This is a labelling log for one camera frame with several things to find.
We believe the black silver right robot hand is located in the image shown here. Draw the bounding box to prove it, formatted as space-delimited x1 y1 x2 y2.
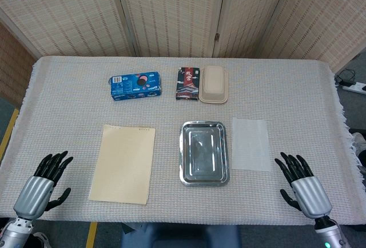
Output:
274 152 333 219

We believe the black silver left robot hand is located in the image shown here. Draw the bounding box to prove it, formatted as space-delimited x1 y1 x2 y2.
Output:
13 150 74 221

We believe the translucent white sheet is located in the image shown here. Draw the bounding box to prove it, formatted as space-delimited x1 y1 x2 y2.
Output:
230 117 272 172

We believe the metal tray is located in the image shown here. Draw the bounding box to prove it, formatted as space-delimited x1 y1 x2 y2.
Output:
178 121 230 187

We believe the white black red shoe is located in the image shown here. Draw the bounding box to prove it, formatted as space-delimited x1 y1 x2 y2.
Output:
28 230 54 248

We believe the tan paper envelope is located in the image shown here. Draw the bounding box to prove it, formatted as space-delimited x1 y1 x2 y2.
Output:
88 124 157 205

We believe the white power strip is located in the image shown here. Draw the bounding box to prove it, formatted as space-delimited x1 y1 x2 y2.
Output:
341 81 366 94

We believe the brown woven screen panel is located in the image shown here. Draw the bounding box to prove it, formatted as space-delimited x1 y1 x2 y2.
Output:
0 21 37 109

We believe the dark blue robot torso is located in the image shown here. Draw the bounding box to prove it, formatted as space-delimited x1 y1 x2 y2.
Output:
121 222 241 248

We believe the blue cookie box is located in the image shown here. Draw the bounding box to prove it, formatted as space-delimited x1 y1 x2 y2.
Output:
108 71 163 102

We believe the beige pulp food container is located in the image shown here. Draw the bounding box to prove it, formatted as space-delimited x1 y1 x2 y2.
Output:
198 65 229 105

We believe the white woven tablecloth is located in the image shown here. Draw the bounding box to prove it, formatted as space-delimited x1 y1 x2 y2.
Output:
0 55 361 226

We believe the dark red printed box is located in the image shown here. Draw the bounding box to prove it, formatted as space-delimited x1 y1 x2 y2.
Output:
174 66 202 102

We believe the woven folding screen panel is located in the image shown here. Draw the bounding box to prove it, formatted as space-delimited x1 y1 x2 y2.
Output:
113 0 229 58
213 0 304 59
0 0 138 58
265 0 366 72

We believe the black power cable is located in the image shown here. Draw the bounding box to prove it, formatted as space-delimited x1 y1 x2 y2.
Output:
335 69 357 86

